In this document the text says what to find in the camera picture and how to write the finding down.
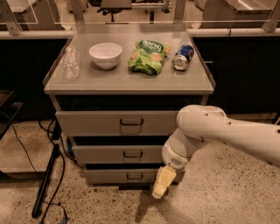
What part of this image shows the grey drawer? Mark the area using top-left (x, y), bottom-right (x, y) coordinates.
top-left (73, 145), bottom-right (162, 164)
top-left (83, 168), bottom-right (186, 186)
top-left (56, 110), bottom-right (177, 137)

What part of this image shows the black metal floor bar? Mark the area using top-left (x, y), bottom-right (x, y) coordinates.
top-left (31, 144), bottom-right (60, 219)

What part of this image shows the grey top drawer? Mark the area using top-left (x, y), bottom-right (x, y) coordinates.
top-left (56, 110), bottom-right (177, 137)

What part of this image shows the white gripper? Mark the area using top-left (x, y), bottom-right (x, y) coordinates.
top-left (152, 129), bottom-right (208, 199)

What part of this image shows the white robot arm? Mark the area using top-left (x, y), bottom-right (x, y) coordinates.
top-left (152, 105), bottom-right (280, 199)

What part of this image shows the blue soda can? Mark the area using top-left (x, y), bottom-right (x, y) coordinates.
top-left (172, 45), bottom-right (194, 71)

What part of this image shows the black floor cable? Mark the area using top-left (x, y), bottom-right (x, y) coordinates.
top-left (0, 110), bottom-right (84, 224)

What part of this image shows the white ceramic bowl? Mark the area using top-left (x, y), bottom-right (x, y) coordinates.
top-left (88, 43), bottom-right (123, 70)

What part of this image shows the green chip bag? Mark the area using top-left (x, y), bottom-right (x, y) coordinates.
top-left (128, 39), bottom-right (170, 75)

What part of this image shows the clear plastic bottle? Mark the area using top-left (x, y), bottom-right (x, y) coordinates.
top-left (63, 45), bottom-right (80, 81)

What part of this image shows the grey drawer cabinet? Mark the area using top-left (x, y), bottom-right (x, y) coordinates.
top-left (45, 24), bottom-right (215, 176)

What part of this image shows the grey bottom drawer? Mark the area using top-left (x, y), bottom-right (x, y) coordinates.
top-left (83, 168), bottom-right (186, 186)

